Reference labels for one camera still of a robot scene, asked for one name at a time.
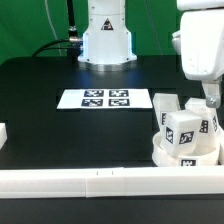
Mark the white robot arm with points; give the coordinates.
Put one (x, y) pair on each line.
(107, 43)

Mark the white marker sheet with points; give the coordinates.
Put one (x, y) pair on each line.
(105, 99)

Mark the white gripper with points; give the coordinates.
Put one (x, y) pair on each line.
(201, 45)

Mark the white U-shaped fence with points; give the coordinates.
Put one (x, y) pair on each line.
(103, 182)

